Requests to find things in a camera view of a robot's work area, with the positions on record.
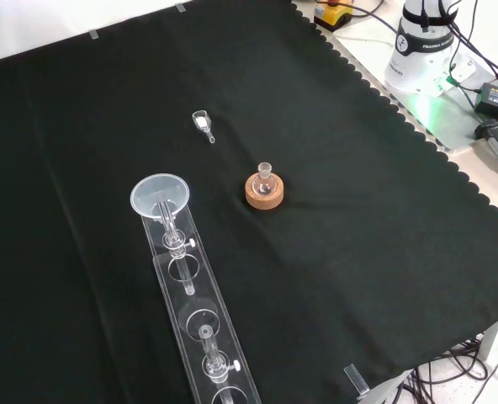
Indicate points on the yellow stop button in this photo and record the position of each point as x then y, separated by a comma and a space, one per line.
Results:
334, 13

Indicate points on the black bench cloth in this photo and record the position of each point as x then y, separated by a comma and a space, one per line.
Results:
249, 202

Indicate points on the round-bottom glass flask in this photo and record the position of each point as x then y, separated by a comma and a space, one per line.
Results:
264, 182

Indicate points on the clear funnel stand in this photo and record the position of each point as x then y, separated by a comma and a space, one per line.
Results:
198, 315

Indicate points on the clear cloth clip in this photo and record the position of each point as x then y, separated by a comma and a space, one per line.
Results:
93, 35
357, 381
181, 6

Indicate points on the metal base plate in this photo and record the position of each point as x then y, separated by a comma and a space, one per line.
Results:
434, 113

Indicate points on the glass weighing funnel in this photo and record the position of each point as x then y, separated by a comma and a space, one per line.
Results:
202, 121

